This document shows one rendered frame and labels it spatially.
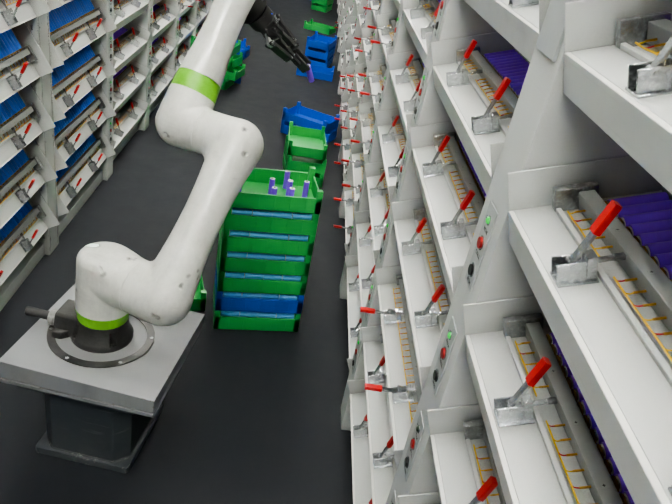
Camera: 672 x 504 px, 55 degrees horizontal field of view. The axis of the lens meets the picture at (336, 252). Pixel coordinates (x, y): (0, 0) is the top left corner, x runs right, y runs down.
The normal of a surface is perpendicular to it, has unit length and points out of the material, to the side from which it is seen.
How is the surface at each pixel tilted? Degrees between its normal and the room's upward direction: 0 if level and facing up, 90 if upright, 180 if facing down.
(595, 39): 90
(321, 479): 0
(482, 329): 90
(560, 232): 19
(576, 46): 90
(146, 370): 2
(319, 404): 0
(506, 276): 90
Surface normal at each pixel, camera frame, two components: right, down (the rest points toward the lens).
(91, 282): -0.36, 0.35
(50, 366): 0.21, -0.86
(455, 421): 0.00, 0.50
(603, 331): -0.15, -0.85
